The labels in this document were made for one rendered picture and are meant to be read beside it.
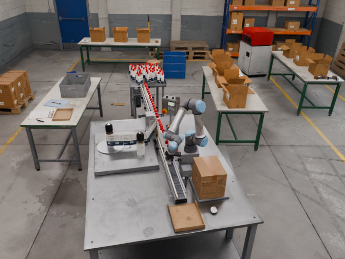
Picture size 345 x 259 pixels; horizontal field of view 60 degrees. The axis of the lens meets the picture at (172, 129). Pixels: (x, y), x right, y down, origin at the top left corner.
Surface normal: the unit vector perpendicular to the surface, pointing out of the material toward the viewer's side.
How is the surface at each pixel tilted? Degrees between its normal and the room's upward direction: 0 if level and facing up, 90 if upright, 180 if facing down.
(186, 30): 90
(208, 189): 90
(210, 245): 1
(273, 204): 0
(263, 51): 90
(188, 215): 0
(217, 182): 90
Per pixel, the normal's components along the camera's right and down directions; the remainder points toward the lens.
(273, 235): 0.02, -0.87
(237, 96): 0.12, 0.51
